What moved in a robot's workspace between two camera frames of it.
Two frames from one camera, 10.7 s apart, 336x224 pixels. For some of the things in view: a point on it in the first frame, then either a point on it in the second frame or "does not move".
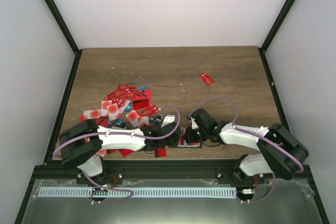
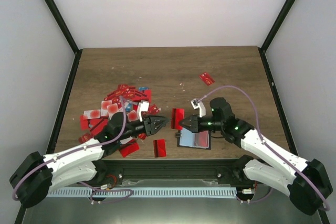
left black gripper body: [173, 142] -> [148, 129]
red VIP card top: [117, 93] does not move
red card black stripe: [160, 152] does not move
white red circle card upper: [113, 110] does not move
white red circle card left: [91, 114] does not move
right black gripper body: [196, 137] -> [196, 128]
